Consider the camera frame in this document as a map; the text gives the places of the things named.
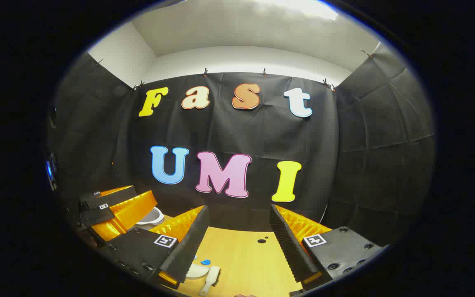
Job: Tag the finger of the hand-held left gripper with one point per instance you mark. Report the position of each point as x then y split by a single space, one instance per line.
109 199
126 214

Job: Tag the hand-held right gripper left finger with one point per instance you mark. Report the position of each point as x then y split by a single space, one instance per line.
146 251

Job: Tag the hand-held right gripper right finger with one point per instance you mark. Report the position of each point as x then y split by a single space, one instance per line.
340 251

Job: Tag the white garbage bin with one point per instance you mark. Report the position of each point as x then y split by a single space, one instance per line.
155 216

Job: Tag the white dustpan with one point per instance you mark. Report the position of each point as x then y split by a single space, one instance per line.
196 271

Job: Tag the small white broom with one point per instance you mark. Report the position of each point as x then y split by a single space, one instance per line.
212 275

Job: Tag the wooden desktop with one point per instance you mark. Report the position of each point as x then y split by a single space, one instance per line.
245 264

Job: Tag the row of black cloth clips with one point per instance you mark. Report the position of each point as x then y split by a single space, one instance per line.
205 72

